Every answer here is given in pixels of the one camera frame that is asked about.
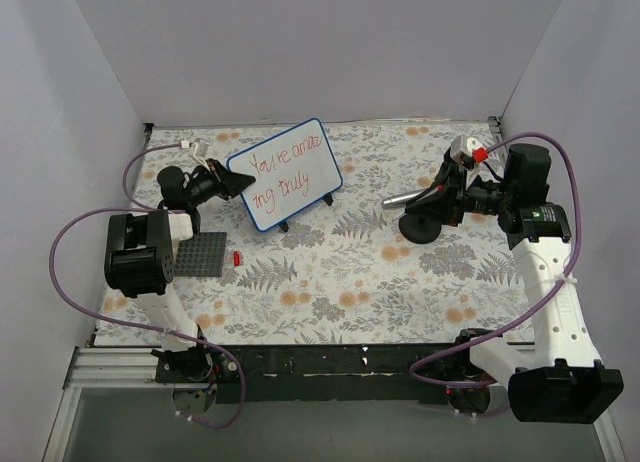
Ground wire whiteboard stand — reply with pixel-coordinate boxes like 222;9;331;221
277;192;334;233

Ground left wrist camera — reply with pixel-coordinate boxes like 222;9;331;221
180;138;210;168

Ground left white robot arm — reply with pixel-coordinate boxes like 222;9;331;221
104;159;256;382

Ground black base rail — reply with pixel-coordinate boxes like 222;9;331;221
154;342;516;403

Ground grey studded baseplate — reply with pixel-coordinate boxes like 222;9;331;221
175;232;227;277

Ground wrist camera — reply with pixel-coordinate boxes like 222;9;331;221
180;138;210;168
449;136;489;188

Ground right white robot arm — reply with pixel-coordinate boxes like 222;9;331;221
399;137;624;424

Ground black microphone on stand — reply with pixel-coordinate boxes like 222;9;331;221
381;189;442;245

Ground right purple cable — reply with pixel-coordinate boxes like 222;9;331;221
409;130;582;418

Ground blue framed whiteboard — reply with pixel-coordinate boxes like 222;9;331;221
227;118;344;232

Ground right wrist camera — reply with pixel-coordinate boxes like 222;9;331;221
449;136;489;188

